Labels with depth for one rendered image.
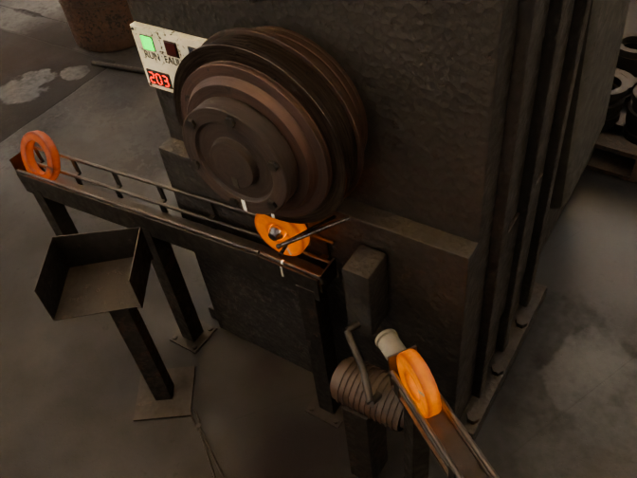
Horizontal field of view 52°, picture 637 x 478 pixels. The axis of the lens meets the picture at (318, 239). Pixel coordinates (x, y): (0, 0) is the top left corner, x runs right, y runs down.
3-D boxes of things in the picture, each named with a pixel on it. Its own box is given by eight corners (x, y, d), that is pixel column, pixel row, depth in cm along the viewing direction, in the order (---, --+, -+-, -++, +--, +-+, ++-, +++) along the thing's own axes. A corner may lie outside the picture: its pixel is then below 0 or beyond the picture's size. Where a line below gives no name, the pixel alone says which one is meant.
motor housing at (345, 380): (360, 439, 215) (349, 343, 177) (422, 471, 205) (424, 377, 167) (339, 472, 208) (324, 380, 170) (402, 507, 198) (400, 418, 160)
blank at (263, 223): (251, 203, 173) (244, 211, 171) (292, 200, 162) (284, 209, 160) (280, 248, 180) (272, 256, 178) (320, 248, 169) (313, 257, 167)
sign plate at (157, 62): (154, 82, 180) (135, 20, 167) (228, 104, 168) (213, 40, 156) (148, 86, 178) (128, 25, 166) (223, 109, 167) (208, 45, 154)
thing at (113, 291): (127, 373, 242) (51, 236, 191) (198, 365, 241) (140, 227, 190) (118, 423, 228) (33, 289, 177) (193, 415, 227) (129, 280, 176)
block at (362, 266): (366, 299, 184) (361, 239, 166) (391, 310, 180) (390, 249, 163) (346, 326, 178) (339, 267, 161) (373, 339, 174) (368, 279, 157)
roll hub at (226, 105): (288, 112, 129) (307, 216, 148) (181, 83, 141) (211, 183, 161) (271, 128, 126) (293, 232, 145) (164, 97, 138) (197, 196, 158)
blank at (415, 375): (421, 400, 156) (409, 406, 155) (402, 340, 154) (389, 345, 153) (449, 423, 141) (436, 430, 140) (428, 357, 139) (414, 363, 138)
